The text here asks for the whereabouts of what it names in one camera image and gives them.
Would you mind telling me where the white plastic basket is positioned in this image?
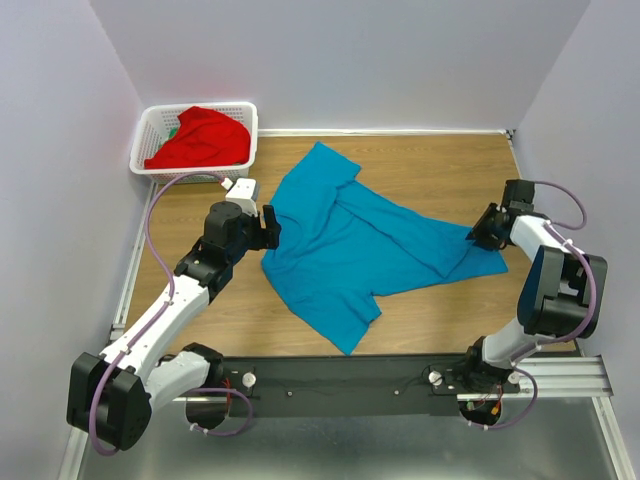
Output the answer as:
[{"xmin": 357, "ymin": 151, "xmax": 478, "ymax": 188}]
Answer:
[{"xmin": 129, "ymin": 101, "xmax": 258, "ymax": 184}]

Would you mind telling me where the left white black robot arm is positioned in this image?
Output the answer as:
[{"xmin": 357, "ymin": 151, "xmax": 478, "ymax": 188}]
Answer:
[{"xmin": 66, "ymin": 201, "xmax": 281, "ymax": 456}]

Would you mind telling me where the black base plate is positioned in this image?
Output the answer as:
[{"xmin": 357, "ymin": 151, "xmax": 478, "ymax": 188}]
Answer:
[{"xmin": 184, "ymin": 353, "xmax": 521, "ymax": 420}]

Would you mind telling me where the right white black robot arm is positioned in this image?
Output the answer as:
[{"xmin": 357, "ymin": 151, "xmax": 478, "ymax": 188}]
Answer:
[{"xmin": 459, "ymin": 203, "xmax": 608, "ymax": 392}]

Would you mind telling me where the red t shirt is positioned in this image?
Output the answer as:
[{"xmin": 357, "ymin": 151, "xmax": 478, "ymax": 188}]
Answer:
[{"xmin": 144, "ymin": 106, "xmax": 251, "ymax": 169}]

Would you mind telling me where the blue t shirt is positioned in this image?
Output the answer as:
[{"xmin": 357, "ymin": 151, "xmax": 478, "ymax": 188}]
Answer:
[{"xmin": 262, "ymin": 142, "xmax": 508, "ymax": 355}]

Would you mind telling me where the aluminium frame rail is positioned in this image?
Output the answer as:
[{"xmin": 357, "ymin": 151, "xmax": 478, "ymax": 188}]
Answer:
[{"xmin": 514, "ymin": 354, "xmax": 640, "ymax": 480}]

